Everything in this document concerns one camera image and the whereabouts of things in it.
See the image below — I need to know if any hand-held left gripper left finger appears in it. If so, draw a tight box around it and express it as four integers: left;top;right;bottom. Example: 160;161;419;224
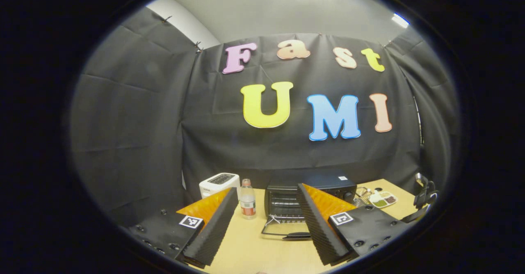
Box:
119;187;239;268

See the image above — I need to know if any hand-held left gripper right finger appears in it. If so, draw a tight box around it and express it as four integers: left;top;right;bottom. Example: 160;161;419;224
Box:
296;183;411;266

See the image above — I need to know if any black electric oven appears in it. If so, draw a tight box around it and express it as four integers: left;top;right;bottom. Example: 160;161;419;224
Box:
261;171;357;242

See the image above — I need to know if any clear plastic bottle red label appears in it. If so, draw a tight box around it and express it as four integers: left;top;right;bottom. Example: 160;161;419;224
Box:
240;178;257;220

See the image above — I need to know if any white sectioned plate with beans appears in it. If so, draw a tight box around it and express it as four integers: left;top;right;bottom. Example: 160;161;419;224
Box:
369;191;397;208

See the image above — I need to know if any white toaster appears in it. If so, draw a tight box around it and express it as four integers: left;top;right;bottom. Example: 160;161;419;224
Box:
199;173;241;201

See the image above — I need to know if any black backdrop cloth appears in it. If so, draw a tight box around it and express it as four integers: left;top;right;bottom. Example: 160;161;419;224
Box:
70;7;462;227

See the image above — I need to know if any metal wire basket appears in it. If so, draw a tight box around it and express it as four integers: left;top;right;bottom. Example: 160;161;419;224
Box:
355;187;372;207

